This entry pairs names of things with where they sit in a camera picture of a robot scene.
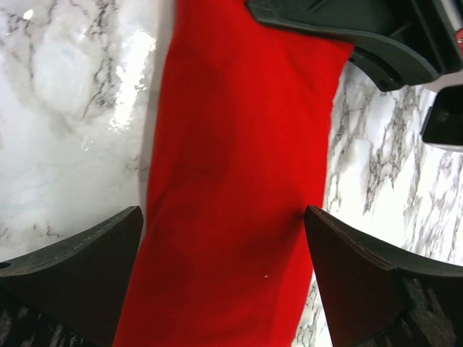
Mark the red t shirt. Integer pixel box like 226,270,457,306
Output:
114,1,353,346

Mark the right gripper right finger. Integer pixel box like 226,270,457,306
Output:
305,206,462,346

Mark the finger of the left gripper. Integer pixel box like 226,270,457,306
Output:
246,0,462,91

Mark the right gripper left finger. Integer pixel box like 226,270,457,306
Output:
1,206,143,346

